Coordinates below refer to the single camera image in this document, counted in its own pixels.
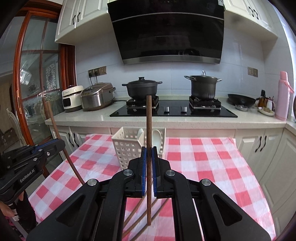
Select small white ceramic spoon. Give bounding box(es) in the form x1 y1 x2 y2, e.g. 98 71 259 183
137 128 144 142

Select red wooden glass door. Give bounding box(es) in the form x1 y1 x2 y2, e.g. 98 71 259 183
12 1 77 145

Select wall switch plate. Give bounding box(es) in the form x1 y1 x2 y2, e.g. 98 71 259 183
247 67 258 77

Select white lower cabinets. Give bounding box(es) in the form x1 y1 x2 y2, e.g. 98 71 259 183
50 122 295 235

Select small plate with food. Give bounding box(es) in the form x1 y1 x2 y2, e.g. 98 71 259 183
258 107 275 116

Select white cabinets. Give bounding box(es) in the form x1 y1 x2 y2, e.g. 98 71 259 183
55 0 279 45
50 122 295 235

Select white upper cabinets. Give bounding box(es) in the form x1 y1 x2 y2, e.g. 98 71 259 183
55 0 279 45

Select black casserole pot with lid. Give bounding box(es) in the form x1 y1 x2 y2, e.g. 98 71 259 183
122 77 163 99

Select wall power outlet strip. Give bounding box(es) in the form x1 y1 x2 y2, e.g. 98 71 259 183
88 66 107 78

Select condiment bottles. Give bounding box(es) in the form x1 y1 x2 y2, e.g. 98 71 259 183
257 90 274 111

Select pink thermos bottle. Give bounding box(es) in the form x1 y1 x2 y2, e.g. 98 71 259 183
275 71 294 121

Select white perforated utensil basket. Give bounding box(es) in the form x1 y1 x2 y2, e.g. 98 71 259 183
111 127 166 169

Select black range hood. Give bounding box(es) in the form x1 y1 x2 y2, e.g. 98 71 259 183
107 0 224 65

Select black glass gas stove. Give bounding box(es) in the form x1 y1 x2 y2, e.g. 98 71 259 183
110 96 237 118

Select black frying pan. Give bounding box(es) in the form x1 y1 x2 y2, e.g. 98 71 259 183
228 94 256 108

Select tall black stock pot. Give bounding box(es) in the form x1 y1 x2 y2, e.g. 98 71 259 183
184 70 222 99

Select small metal dish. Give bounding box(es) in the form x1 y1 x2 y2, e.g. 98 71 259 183
235 105 249 112

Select silver rice cooker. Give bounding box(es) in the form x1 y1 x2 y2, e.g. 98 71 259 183
80 82 116 111

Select white small cooker appliance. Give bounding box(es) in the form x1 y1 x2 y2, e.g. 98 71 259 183
62 85 84 113

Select person left hand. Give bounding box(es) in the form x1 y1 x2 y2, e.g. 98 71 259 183
0 201 15 217

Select brown wooden chopstick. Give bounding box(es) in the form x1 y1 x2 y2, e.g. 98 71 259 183
147 95 152 226
45 101 86 185
123 195 147 230
129 199 170 241
122 196 147 238

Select large white ceramic spoon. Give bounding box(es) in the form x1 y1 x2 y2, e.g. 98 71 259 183
152 130 162 153

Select pink white checkered tablecloth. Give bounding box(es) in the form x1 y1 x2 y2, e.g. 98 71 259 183
29 134 276 240

